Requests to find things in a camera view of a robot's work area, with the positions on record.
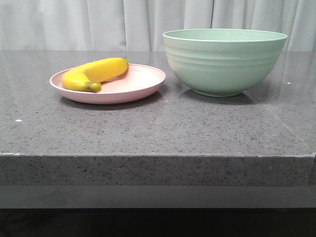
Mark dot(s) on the green ribbed bowl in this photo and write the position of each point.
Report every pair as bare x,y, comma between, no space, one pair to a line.
222,62

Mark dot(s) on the yellow banana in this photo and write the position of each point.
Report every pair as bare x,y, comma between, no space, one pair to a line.
88,77

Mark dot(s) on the pink plate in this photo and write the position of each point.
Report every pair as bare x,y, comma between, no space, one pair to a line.
138,82

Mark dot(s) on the white curtain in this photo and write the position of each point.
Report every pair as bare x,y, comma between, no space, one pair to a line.
138,25

